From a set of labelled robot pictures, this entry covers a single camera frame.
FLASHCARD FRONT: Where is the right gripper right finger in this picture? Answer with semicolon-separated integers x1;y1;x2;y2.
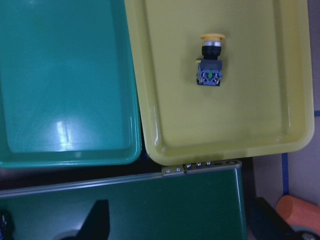
250;197;320;240

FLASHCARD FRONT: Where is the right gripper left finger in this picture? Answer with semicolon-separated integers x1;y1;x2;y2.
62;200;110;240

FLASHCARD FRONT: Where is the plain orange cylinder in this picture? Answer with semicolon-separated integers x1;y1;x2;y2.
276;195;320;232

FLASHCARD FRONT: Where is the green conveyor belt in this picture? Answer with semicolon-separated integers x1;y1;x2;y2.
0;160;248;240

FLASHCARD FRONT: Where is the yellow tray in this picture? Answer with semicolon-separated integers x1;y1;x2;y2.
125;0;315;166

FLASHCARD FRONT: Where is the green tray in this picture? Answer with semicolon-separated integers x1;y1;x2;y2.
0;0;142;169

